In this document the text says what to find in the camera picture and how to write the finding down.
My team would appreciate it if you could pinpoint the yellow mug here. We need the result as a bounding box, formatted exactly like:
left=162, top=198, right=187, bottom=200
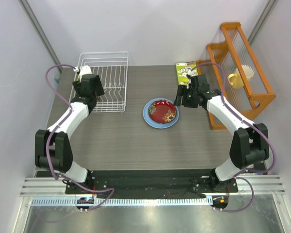
left=227, top=65, right=254, bottom=89

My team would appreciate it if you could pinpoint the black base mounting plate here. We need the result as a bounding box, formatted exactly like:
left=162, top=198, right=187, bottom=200
left=65, top=169, right=239, bottom=200

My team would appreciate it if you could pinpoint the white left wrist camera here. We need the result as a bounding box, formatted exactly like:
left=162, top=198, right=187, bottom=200
left=73, top=65, right=92, bottom=82

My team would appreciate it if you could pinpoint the red floral plate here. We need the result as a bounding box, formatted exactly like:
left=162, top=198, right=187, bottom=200
left=148, top=99, right=178, bottom=124

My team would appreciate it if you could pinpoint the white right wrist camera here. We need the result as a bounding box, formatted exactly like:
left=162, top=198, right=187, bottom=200
left=186, top=69, right=197, bottom=78

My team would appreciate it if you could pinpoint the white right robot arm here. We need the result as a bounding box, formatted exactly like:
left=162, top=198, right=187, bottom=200
left=174, top=73, right=269, bottom=192

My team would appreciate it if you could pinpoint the green picture book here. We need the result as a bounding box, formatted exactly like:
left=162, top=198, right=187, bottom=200
left=175, top=61, right=198, bottom=85

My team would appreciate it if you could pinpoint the orange wooden shelf rack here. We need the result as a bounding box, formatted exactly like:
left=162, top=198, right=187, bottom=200
left=196, top=22, right=276, bottom=120

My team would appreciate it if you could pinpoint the aluminium rail frame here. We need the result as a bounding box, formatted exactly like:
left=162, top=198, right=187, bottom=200
left=14, top=169, right=291, bottom=233

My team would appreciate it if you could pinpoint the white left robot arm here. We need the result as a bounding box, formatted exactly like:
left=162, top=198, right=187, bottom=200
left=35, top=74, right=104, bottom=194

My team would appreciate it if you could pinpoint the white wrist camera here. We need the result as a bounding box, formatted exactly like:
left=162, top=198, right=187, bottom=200
left=73, top=65, right=92, bottom=82
left=186, top=69, right=197, bottom=78

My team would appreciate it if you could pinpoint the light blue plate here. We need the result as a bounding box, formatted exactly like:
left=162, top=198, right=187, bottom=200
left=143, top=98, right=179, bottom=129

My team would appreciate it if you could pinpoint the white wire dish rack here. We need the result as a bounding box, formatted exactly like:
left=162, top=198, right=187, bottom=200
left=77, top=51, right=129, bottom=112

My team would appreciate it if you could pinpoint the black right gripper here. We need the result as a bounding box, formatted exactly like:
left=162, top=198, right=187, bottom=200
left=174, top=85, right=198, bottom=109

